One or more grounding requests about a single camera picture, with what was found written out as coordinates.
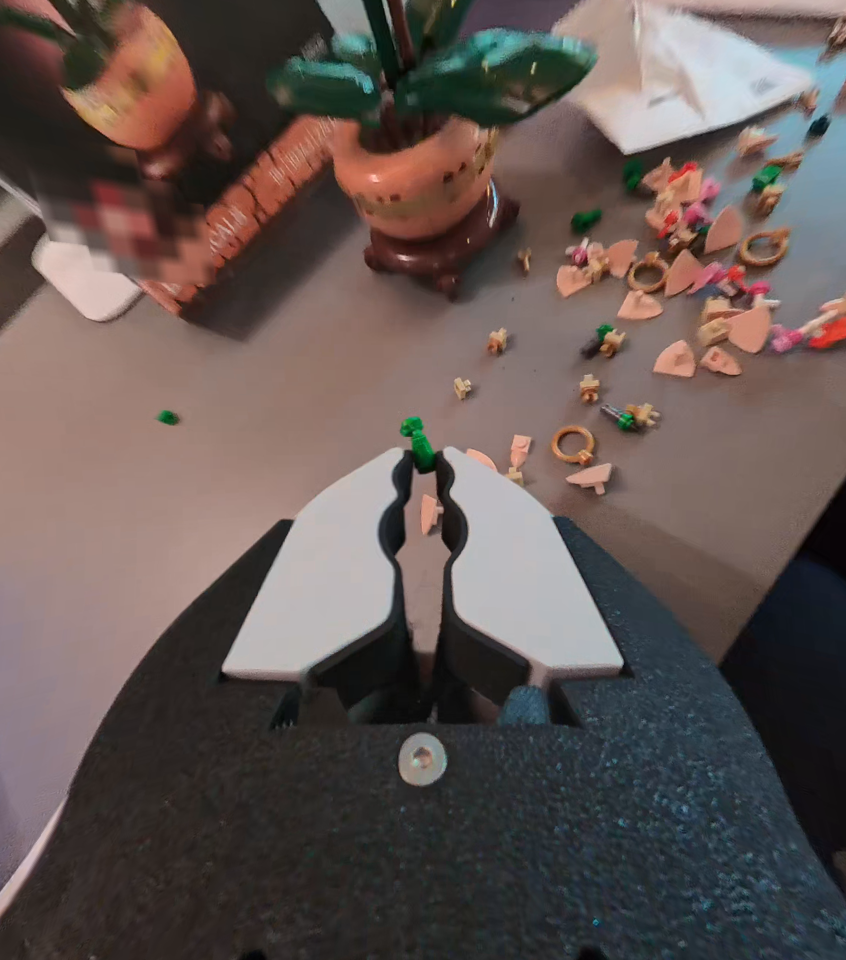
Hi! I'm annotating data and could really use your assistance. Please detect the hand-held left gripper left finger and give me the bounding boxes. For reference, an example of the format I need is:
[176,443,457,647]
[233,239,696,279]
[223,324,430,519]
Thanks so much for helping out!
[222,447,424,710]

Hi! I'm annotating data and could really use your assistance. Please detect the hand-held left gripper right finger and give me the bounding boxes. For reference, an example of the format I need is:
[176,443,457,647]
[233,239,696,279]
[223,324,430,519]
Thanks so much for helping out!
[432,446,626,714]

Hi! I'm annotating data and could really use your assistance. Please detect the green brick stem piece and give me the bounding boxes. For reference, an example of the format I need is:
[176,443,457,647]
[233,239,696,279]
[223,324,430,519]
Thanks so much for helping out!
[399,417,439,474]

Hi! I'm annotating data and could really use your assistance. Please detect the grey desk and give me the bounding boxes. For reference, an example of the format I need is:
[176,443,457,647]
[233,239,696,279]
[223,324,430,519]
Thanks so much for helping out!
[0,0,846,849]

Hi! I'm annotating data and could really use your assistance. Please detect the pile of small brick pieces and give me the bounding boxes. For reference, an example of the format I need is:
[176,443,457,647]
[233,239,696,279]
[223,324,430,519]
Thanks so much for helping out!
[420,15,846,538]

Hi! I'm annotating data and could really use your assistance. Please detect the white rounded slab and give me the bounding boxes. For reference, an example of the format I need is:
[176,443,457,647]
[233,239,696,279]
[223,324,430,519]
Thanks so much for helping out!
[31,238,145,324]

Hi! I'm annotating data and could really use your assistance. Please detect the brick orchid pot model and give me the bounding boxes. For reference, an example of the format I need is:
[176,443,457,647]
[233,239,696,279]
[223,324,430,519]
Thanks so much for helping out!
[267,0,598,303]

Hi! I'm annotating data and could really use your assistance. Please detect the black orchid set box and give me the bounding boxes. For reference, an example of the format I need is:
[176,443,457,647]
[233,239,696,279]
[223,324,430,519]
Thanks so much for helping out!
[0,0,353,343]

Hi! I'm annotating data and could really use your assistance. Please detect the crumpled white paper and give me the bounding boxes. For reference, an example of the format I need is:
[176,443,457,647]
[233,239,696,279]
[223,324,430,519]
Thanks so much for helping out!
[552,0,818,156]

